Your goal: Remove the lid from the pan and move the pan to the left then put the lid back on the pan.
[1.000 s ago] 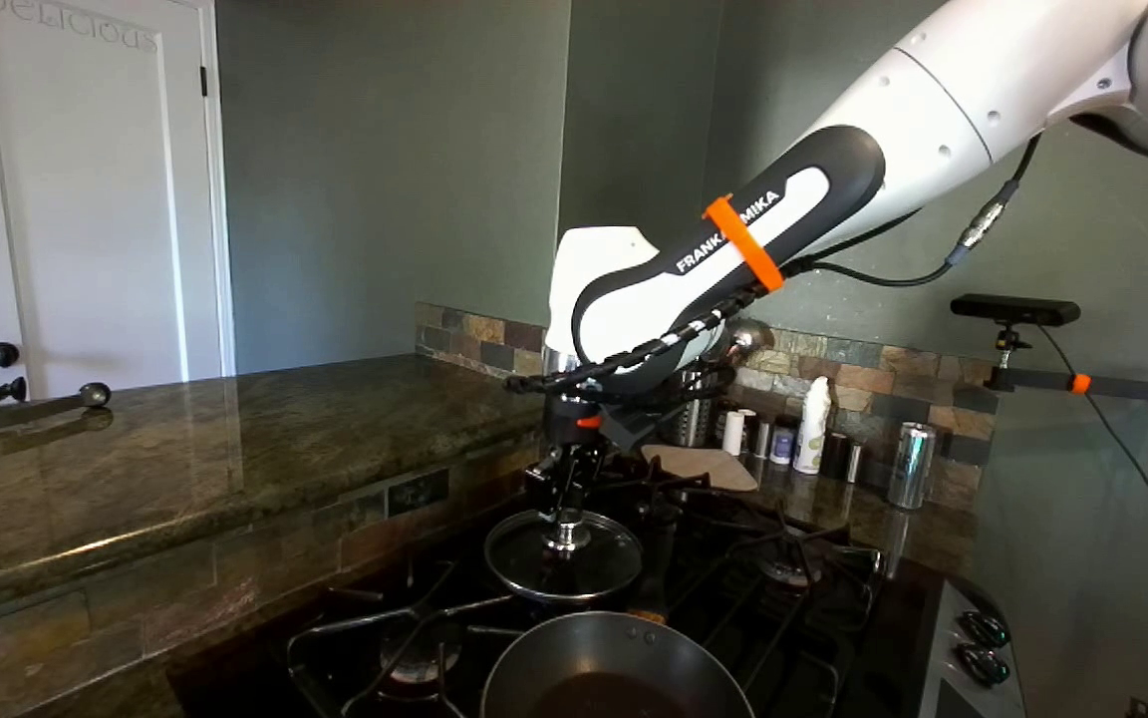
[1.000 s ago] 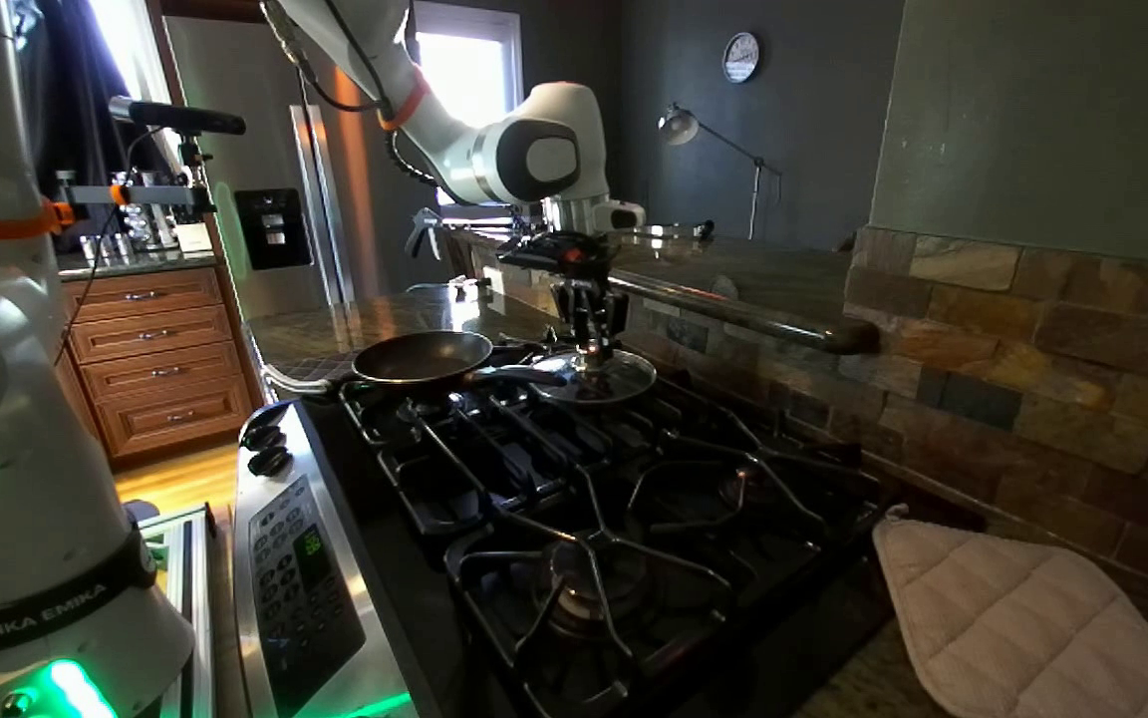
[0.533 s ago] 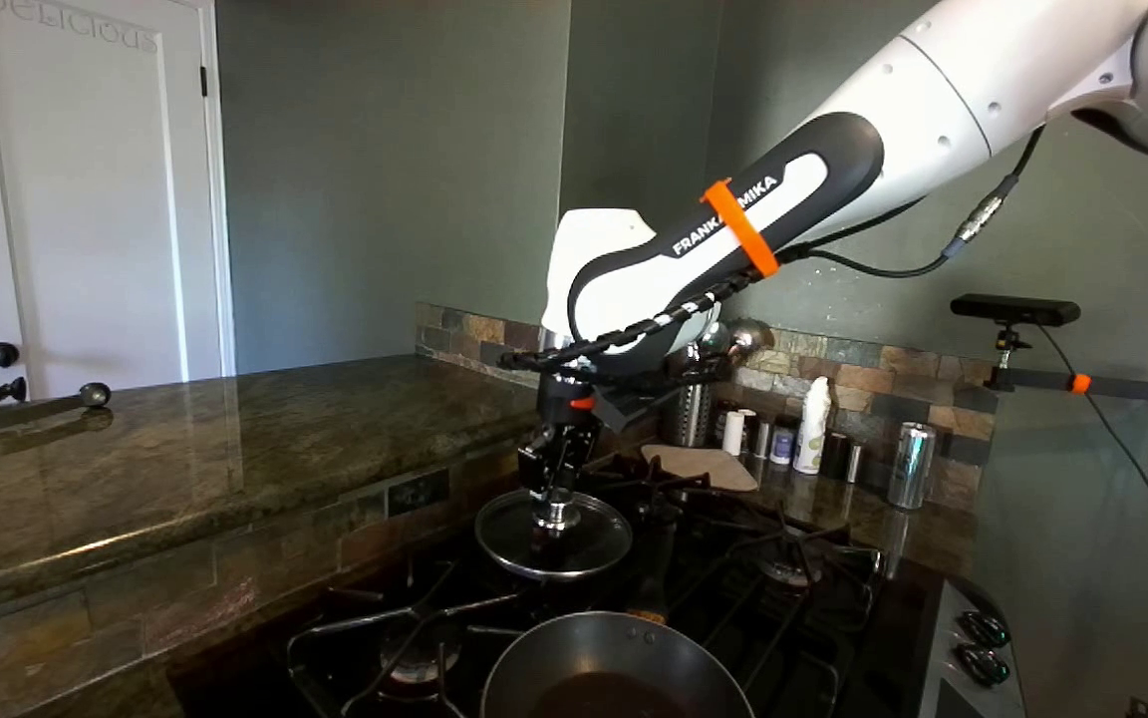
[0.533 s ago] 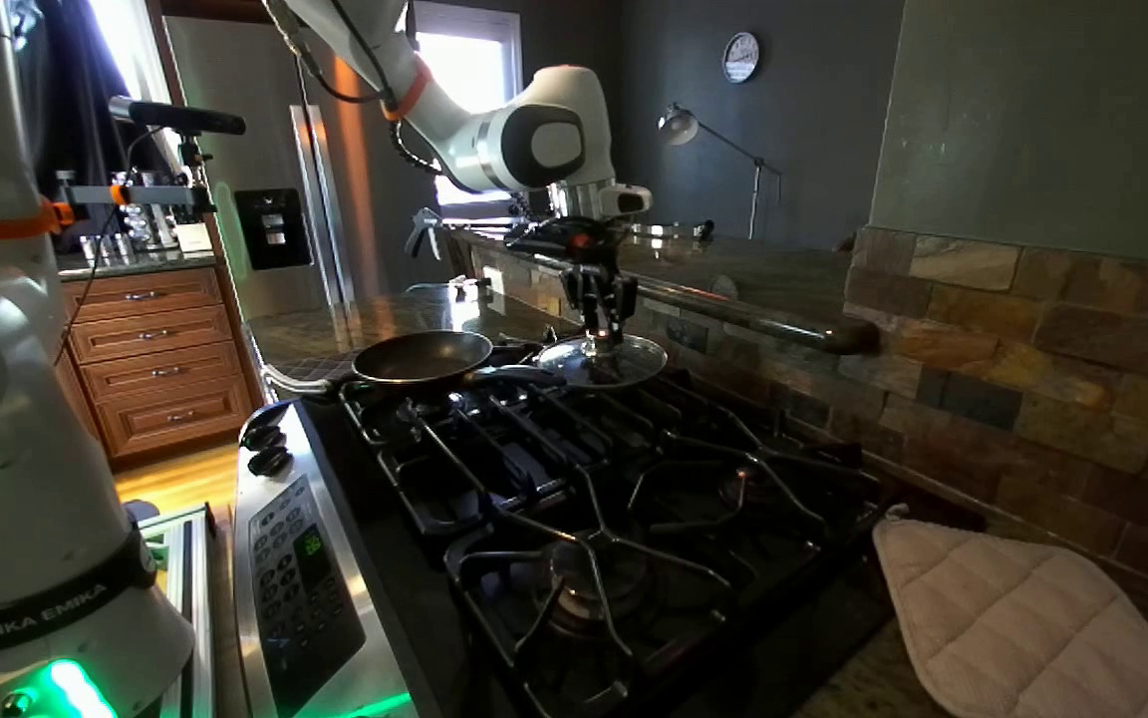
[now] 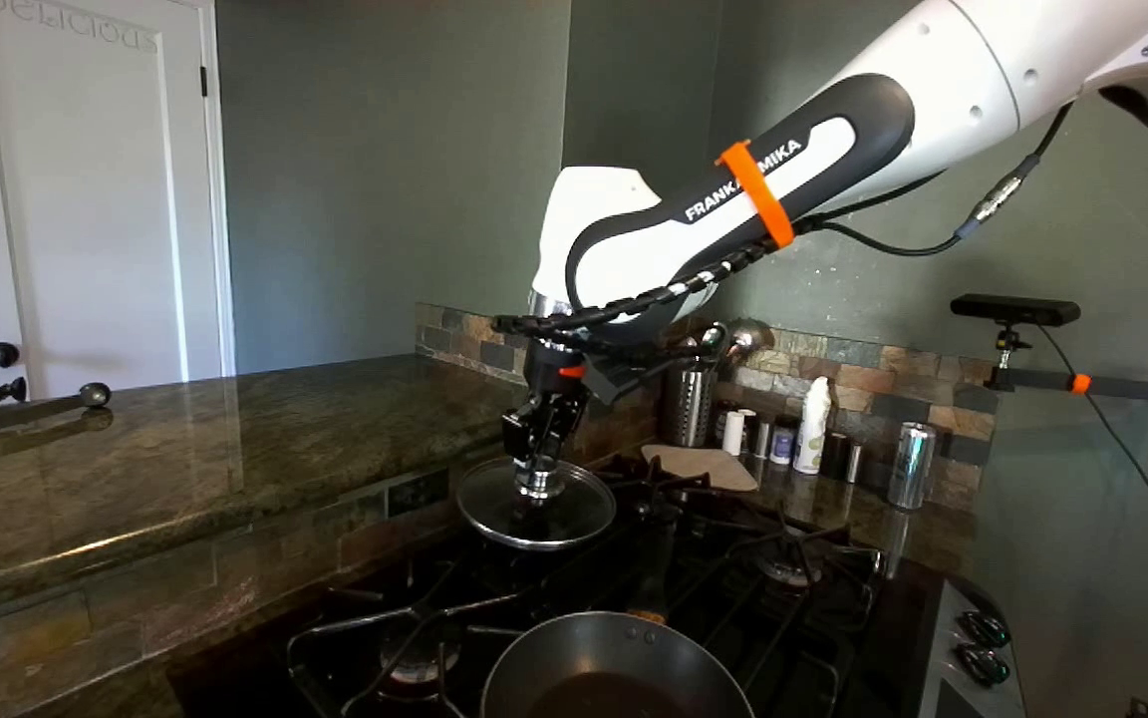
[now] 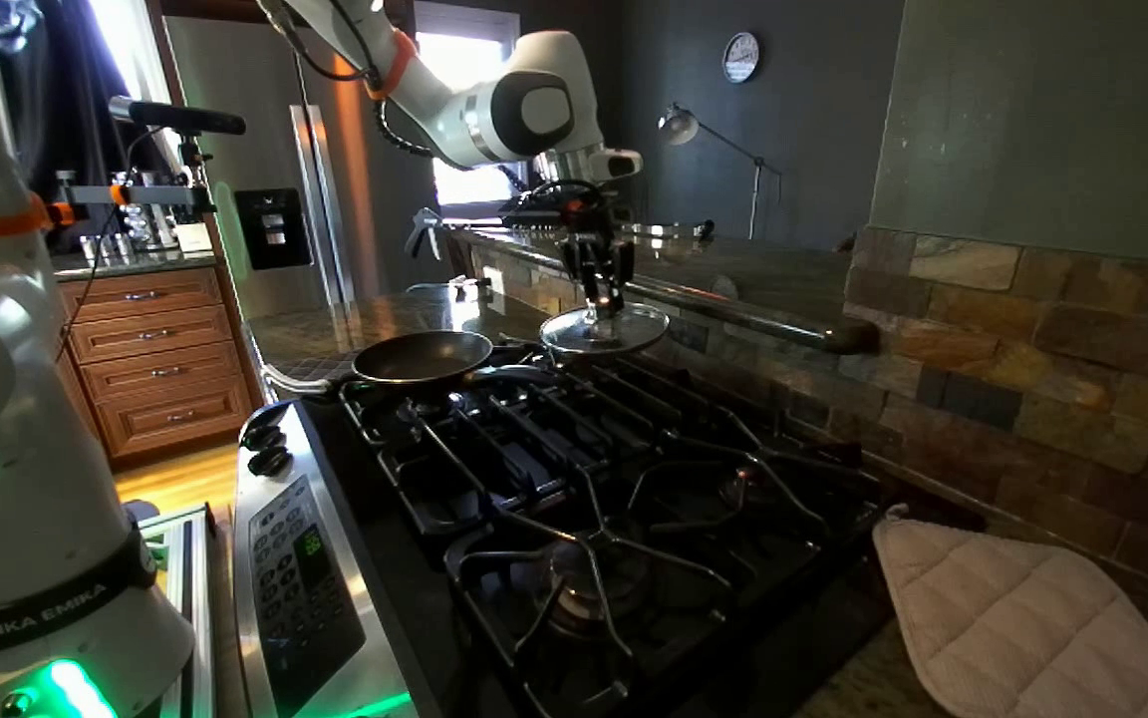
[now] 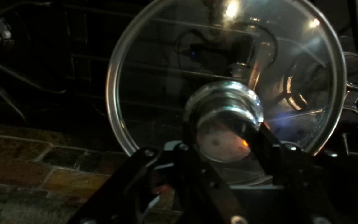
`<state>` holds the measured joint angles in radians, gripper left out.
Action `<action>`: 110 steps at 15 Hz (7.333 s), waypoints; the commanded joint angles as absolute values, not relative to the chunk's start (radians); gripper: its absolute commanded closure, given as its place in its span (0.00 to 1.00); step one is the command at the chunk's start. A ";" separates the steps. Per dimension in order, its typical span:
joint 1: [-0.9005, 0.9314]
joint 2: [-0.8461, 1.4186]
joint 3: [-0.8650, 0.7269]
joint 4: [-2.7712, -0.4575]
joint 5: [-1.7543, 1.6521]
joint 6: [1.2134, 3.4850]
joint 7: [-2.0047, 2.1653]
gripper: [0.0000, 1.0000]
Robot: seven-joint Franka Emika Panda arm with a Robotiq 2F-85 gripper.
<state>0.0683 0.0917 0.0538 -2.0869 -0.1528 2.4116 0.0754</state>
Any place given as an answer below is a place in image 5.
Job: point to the black door knob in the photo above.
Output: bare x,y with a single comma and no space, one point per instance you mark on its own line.
3,354

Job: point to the glass pot lid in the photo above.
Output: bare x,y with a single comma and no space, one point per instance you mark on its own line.
576,521

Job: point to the small dark jar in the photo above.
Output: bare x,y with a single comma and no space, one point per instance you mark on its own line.
782,446

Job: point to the black gas stove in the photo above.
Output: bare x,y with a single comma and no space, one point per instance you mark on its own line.
387,650

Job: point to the black stove knob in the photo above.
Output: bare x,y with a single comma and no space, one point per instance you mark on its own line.
988,666
988,628

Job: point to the dark nonstick frying pan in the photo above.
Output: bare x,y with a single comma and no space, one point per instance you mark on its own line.
600,665

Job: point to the small white shaker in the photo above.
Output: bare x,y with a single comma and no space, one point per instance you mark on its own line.
737,434

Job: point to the grey camera mount arm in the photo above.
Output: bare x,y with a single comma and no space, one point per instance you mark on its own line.
1135,387

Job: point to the wall power outlet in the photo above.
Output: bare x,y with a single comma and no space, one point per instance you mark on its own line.
419,492

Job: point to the dark small bottle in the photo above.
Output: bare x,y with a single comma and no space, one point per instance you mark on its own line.
844,461

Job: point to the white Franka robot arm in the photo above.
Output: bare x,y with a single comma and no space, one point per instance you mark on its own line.
948,81

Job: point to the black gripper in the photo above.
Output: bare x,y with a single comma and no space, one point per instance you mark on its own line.
548,407

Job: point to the silver drink can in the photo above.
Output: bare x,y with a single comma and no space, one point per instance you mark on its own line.
913,464

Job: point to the white panel door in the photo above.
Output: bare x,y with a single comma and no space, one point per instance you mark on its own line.
96,202

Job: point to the black stereo camera bar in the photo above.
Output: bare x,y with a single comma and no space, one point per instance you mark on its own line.
1014,310

